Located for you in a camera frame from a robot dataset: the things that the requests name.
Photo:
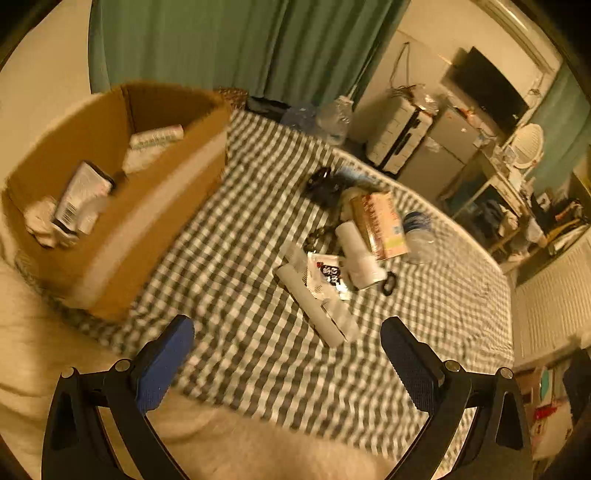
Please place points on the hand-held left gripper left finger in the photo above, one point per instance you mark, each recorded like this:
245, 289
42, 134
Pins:
161, 364

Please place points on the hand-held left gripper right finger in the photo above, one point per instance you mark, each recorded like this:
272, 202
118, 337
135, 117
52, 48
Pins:
411, 369

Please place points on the brown cardboard box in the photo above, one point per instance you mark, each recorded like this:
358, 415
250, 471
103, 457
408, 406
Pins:
138, 240

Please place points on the long white tube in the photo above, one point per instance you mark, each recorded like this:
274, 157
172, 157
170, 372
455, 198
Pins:
314, 304

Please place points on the grey white checked blanket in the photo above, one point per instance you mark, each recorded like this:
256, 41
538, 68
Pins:
231, 258

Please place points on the white plastic bottle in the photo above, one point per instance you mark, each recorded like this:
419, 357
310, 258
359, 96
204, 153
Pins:
358, 254

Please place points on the white black sachet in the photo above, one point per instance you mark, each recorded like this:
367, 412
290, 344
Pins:
325, 274

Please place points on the clear plastic bottle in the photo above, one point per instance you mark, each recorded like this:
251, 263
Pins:
418, 240

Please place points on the orange carton box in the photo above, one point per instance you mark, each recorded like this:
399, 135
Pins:
376, 221

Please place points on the white louvred cabinet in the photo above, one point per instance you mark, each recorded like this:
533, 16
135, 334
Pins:
549, 300

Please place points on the small dark object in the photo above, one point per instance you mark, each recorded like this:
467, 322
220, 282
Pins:
316, 237

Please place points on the grey tube with black cap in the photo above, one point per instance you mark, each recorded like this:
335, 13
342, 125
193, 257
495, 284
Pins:
81, 191

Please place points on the black pouch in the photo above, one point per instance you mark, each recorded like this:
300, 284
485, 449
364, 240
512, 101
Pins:
323, 189

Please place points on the cream dressing desk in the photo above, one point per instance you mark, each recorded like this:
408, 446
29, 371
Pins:
496, 181

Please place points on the grey mini fridge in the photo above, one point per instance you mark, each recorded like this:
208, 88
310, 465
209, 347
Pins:
438, 152

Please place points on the white green tube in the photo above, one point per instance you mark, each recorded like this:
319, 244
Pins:
154, 136

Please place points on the white suitcase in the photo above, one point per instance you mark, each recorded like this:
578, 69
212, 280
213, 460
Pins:
397, 134

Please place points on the white oval mirror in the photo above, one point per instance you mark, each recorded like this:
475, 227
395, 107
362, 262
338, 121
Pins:
526, 143

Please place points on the large clear water jug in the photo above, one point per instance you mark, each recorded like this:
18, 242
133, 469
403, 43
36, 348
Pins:
333, 120

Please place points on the clear plastic bag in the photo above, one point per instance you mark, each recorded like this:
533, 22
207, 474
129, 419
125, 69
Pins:
425, 99

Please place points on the pack of water bottles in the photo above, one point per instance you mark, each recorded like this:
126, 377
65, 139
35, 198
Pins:
298, 116

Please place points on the patterned brown bag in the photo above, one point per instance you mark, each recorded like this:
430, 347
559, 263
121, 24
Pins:
233, 96

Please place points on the green curtain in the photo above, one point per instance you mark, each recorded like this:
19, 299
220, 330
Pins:
561, 120
231, 46

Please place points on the black wall television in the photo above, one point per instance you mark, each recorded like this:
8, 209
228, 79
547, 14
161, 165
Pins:
489, 92

